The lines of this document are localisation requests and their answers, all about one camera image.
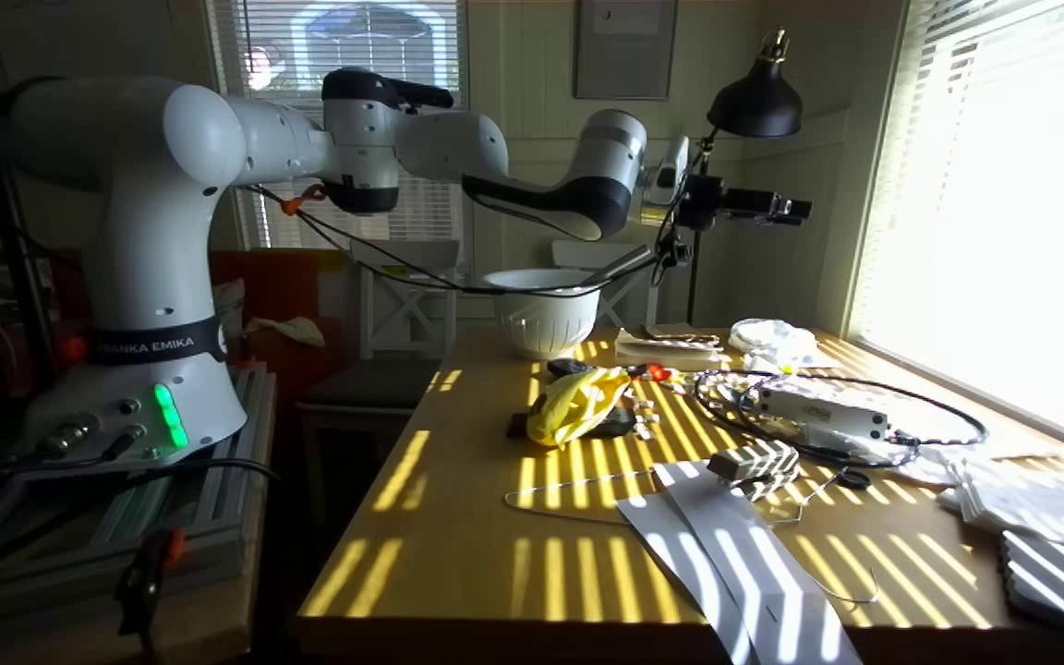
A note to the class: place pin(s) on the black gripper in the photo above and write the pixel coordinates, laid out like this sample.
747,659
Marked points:
705,199

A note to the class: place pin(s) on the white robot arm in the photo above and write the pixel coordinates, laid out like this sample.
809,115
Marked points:
162,152

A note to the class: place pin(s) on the black desk lamp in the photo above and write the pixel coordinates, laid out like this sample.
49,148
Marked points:
757,105

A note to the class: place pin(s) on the white crumpled cloth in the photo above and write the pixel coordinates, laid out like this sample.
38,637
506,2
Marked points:
777,344

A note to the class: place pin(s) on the white rectangular device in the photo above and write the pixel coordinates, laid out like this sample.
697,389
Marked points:
822,420

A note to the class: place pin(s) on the white window blinds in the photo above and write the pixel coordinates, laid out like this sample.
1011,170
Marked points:
963,265

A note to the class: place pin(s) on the white plastic bowl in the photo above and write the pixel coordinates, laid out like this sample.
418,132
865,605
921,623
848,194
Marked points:
543,312

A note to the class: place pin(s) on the yellow tape measure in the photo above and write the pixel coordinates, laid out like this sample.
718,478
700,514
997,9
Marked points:
577,403

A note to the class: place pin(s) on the striped grey cloth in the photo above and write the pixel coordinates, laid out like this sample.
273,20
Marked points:
747,585

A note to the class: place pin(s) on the white cloth near window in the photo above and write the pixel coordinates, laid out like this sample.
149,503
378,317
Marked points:
1023,510

